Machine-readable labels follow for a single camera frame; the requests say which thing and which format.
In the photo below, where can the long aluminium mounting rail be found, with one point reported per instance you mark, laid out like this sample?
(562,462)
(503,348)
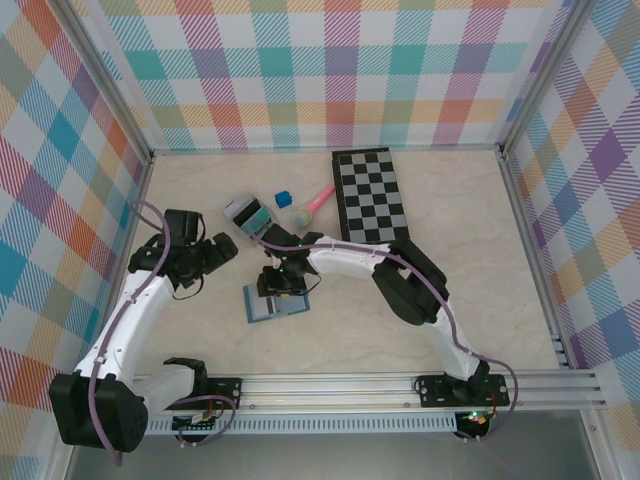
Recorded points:
(325,390)

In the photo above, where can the pink toy microphone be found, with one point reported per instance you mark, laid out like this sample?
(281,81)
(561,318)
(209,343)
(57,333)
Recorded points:
(320,198)

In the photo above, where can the blue leather card holder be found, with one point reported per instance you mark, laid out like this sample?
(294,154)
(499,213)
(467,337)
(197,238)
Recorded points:
(295,305)

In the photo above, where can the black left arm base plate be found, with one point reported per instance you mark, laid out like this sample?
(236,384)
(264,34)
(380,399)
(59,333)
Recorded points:
(230,390)

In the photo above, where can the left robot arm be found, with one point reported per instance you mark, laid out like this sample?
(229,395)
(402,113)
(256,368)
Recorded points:
(135,320)

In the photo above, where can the teal card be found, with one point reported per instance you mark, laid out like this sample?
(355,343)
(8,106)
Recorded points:
(260,219)

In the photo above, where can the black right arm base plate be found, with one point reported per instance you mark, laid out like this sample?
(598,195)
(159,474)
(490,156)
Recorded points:
(430,387)

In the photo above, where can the silver card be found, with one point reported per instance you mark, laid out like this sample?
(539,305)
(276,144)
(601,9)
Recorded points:
(235,205)

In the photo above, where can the aluminium frame post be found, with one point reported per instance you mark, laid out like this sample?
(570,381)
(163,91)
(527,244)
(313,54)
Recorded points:
(542,75)
(107,80)

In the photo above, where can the aluminium frame rail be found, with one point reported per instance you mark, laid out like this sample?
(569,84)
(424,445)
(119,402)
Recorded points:
(250,149)
(522,225)
(143,185)

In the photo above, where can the small blue cube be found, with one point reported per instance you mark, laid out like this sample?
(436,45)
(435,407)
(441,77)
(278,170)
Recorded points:
(282,198)

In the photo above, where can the grey card with black stripe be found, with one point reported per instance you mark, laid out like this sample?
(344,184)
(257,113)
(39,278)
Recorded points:
(257,307)

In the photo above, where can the black and grey chessboard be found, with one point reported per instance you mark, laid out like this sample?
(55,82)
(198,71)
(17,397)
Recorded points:
(370,190)

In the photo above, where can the small circuit board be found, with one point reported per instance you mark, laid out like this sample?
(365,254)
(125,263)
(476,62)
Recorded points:
(197,422)

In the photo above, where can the circuit board with lit LED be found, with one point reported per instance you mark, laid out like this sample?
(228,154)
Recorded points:
(477,419)

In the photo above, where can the grey-blue card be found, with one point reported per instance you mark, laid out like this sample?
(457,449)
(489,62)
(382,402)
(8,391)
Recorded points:
(250,231)

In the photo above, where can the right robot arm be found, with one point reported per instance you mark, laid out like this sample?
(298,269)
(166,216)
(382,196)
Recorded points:
(345,260)

